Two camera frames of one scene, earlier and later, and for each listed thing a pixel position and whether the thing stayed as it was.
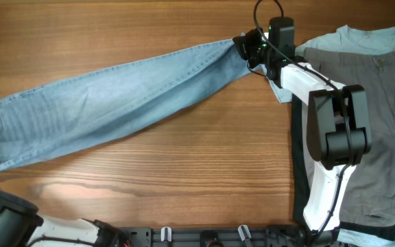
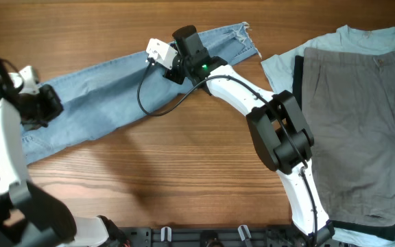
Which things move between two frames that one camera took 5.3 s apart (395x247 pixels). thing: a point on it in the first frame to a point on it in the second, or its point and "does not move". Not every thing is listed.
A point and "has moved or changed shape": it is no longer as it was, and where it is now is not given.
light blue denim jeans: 99,106 has moved or changed shape
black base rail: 282,236 does not move
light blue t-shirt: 347,37 does not move
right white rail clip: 241,232 does not move
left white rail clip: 166,233 does not move
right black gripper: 245,42 to 175,75
